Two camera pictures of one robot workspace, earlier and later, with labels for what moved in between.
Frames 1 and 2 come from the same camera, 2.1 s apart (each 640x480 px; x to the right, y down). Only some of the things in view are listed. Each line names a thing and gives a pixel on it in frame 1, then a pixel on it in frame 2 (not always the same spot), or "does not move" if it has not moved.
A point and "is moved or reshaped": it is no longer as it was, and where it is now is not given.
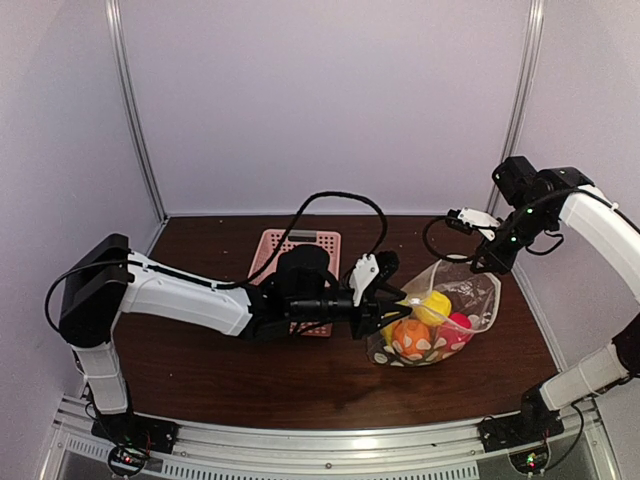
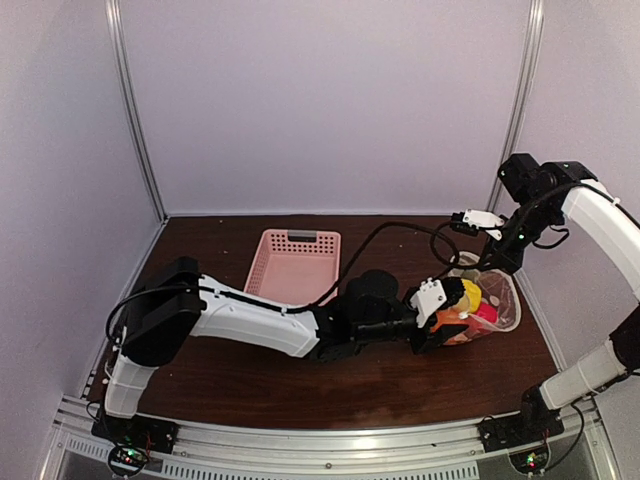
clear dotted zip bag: (450, 302) is moved or reshaped
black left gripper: (369, 315) to (431, 340)
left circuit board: (125, 460) does not move
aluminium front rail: (444, 451) does not move
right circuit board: (531, 460) does not move
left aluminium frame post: (131, 106) does not move
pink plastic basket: (328, 241) does not move
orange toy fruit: (411, 337) is moved or reshaped
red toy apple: (455, 332) is moved or reshaped
